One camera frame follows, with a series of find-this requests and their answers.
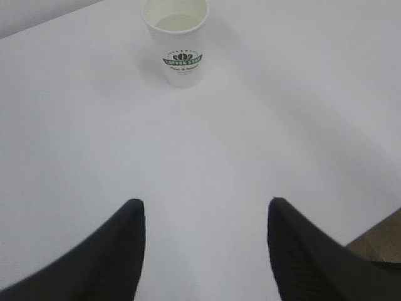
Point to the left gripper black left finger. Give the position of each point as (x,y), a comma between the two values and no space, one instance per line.
(105,266)

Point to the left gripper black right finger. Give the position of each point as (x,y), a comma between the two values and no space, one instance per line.
(307,264)

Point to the white paper cup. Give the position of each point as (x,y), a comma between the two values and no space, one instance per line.
(177,30)

